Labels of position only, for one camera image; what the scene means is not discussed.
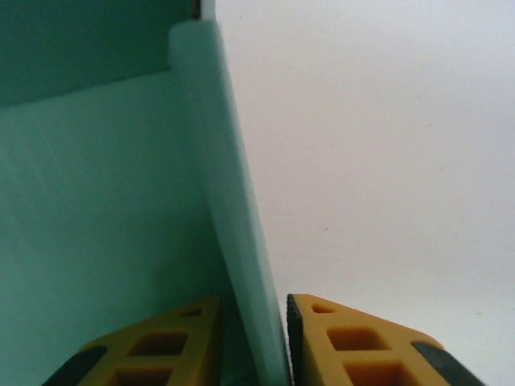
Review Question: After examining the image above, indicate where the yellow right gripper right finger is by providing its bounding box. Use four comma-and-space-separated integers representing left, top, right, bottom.
285, 293, 484, 386

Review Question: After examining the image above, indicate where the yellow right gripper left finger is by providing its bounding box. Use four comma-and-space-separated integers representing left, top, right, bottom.
41, 295, 222, 386

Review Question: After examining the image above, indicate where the green corrugated paper box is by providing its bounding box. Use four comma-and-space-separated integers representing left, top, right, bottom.
0, 0, 291, 386

